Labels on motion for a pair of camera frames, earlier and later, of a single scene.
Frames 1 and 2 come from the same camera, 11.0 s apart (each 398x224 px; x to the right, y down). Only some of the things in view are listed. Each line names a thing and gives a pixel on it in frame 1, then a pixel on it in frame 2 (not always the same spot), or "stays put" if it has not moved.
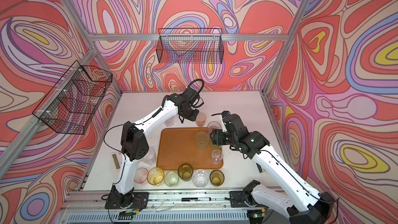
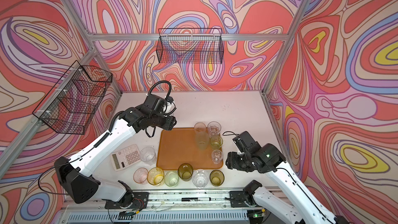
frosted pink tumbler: x=200 y=119 → x=199 y=128
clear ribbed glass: x=212 y=126 stays put
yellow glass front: x=155 y=176 stays put
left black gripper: x=194 y=118 → x=170 y=123
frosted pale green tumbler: x=202 y=139 stays put
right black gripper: x=217 y=137 → x=231 y=162
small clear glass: x=217 y=156 stays put
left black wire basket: x=71 y=106 stays put
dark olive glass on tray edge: x=185 y=171 stays put
